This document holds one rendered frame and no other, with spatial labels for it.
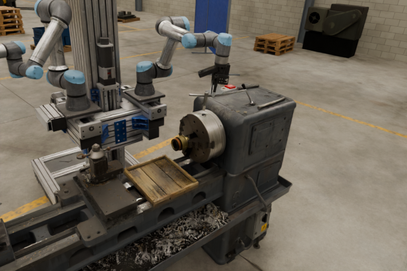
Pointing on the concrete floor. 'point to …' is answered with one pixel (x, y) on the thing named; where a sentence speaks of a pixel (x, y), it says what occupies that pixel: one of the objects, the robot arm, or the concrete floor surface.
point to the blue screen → (213, 0)
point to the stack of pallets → (6, 26)
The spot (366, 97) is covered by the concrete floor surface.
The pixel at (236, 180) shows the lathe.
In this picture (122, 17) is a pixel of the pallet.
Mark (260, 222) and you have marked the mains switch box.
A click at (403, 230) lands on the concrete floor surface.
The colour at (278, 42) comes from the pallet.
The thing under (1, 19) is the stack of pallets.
